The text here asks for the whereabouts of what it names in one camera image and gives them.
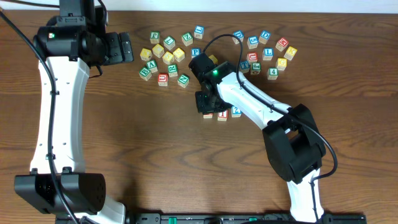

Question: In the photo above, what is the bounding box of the red A block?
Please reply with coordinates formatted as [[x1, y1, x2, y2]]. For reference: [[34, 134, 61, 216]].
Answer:
[[203, 113, 213, 119]]

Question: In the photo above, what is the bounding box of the red I block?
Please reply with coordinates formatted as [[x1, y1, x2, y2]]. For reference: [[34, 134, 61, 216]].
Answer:
[[217, 110, 228, 121]]

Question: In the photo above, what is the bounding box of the blue 2 block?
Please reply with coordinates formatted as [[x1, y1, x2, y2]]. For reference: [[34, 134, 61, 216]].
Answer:
[[231, 106, 242, 118]]

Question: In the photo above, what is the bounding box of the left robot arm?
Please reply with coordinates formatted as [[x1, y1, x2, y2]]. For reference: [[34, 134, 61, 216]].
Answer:
[[14, 1, 134, 223]]

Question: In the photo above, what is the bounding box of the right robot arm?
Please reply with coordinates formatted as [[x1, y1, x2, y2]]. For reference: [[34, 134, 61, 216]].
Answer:
[[188, 53, 326, 223]]

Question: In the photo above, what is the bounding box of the yellow K block left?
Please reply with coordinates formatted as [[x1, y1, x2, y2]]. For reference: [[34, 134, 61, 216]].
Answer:
[[140, 48, 152, 62]]

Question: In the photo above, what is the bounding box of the yellow k block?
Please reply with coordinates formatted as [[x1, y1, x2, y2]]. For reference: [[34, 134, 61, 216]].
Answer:
[[284, 46, 297, 60], [140, 48, 152, 62]]

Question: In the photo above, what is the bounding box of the green N block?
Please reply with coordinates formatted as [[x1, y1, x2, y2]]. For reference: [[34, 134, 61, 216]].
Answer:
[[177, 74, 190, 88]]

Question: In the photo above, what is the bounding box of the green B block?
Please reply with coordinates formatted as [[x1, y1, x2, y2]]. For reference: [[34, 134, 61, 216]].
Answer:
[[139, 67, 152, 81]]

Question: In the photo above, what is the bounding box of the green A block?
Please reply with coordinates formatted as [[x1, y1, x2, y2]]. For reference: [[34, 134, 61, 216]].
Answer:
[[146, 60, 158, 73]]

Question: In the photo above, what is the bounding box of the yellow C block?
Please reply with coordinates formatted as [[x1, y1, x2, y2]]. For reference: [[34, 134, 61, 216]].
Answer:
[[152, 44, 165, 58]]

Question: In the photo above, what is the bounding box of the yellow O block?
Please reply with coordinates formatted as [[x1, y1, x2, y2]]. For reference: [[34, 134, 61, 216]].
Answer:
[[209, 55, 218, 65]]

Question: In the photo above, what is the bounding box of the green R block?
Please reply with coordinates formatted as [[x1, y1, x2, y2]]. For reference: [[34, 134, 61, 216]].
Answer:
[[168, 64, 178, 77]]

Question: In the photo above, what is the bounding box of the red U block left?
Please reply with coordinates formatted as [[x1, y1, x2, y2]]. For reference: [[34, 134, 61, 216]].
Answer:
[[157, 73, 169, 86]]

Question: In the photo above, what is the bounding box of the red u block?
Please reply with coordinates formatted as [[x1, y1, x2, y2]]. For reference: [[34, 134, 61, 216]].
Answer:
[[246, 52, 258, 63], [157, 73, 169, 86]]

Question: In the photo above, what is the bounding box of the green 7 block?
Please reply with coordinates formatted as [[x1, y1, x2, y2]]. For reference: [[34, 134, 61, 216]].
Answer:
[[164, 35, 176, 50]]

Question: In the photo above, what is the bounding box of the yellow S block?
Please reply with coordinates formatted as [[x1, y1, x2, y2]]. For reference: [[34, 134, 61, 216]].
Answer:
[[162, 52, 175, 65]]

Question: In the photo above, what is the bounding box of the blue P block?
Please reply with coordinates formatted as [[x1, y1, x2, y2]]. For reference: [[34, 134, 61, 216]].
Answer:
[[191, 48, 201, 58]]

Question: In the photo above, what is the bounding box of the blue T block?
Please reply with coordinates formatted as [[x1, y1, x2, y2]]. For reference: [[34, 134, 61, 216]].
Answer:
[[239, 61, 251, 73]]

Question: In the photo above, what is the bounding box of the yellow block plain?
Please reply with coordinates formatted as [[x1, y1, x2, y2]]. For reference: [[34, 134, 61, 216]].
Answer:
[[173, 48, 185, 62]]

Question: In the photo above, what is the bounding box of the green J block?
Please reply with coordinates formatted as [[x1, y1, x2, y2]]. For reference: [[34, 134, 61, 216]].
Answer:
[[250, 62, 261, 75]]

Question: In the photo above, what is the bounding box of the red U block right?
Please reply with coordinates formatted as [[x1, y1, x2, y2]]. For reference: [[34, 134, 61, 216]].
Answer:
[[246, 52, 258, 63]]

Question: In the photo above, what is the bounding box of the green Z block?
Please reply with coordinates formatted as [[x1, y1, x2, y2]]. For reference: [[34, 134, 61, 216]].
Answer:
[[182, 32, 193, 46]]

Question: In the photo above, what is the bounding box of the blue L block top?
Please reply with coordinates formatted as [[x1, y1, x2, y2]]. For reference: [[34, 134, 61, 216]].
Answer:
[[194, 26, 205, 39]]

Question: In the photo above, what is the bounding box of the blue l block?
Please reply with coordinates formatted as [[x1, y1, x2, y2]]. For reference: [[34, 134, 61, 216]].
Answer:
[[194, 26, 205, 39], [262, 48, 274, 61]]

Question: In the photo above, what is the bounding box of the green 4 block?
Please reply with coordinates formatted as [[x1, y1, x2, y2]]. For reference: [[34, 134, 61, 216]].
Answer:
[[267, 68, 279, 80]]

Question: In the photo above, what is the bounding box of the blue 5 block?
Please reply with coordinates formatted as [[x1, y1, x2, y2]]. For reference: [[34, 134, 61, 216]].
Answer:
[[247, 36, 259, 49]]

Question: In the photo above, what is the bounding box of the blue d block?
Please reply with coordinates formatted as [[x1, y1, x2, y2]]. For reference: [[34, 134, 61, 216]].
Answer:
[[233, 30, 244, 44], [259, 30, 271, 44]]

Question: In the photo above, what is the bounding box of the blue L block right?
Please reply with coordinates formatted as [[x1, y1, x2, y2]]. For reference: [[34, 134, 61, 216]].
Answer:
[[262, 48, 274, 61]]

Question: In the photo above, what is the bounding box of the yellow G block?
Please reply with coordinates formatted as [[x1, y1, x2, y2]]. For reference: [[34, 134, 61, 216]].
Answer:
[[276, 58, 287, 71]]

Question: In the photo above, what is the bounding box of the blue D block right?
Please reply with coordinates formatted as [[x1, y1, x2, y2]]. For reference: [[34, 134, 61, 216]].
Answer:
[[259, 30, 271, 44]]

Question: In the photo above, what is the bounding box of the red K block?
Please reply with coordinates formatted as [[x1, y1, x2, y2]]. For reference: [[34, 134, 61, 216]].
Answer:
[[275, 37, 289, 52]]

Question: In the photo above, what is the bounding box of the yellow K block right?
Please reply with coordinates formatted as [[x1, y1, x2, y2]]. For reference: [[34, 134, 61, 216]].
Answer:
[[284, 46, 297, 60]]

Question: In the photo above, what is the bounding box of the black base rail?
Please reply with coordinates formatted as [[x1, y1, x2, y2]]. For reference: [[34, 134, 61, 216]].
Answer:
[[125, 213, 367, 224]]

